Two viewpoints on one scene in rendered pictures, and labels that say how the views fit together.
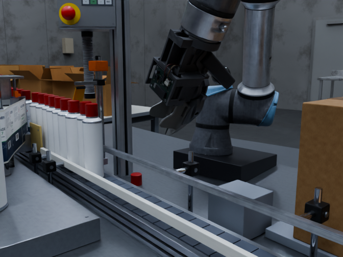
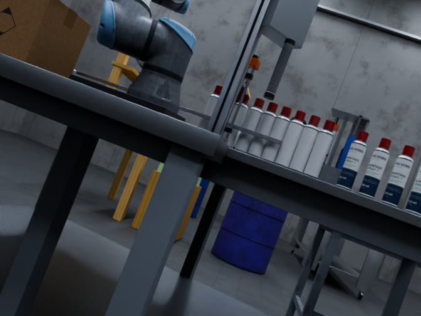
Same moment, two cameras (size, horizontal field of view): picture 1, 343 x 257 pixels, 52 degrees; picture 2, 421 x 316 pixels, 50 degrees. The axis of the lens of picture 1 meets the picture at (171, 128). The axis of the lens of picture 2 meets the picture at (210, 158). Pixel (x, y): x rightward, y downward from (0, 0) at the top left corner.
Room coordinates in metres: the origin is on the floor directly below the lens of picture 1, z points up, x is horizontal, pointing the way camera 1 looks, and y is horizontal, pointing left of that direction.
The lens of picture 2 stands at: (2.37, -0.64, 0.75)
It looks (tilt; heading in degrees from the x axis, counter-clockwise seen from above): 2 degrees up; 148
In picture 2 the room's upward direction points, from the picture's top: 21 degrees clockwise
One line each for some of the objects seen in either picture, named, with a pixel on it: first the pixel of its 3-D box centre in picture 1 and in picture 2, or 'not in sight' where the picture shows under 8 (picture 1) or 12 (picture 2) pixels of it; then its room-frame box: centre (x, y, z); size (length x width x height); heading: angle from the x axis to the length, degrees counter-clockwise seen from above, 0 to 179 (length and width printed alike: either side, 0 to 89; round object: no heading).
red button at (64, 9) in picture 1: (68, 13); not in sight; (1.02, 0.29, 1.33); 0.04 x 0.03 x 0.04; 95
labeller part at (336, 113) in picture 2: (1, 76); (350, 117); (1.22, 0.58, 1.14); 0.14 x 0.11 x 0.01; 40
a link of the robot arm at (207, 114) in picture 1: (216, 103); (169, 47); (1.20, -0.15, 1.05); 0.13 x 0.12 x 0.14; 71
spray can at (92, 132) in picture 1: (93, 141); (210, 112); (0.92, 0.21, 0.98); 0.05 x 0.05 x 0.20
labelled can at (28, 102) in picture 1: (27, 117); (353, 160); (1.33, 0.55, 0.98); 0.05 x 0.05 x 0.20
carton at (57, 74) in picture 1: (77, 86); not in sight; (3.14, 0.84, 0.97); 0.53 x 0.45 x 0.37; 142
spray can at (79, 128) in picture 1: (87, 137); not in sight; (0.96, 0.24, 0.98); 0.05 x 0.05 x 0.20
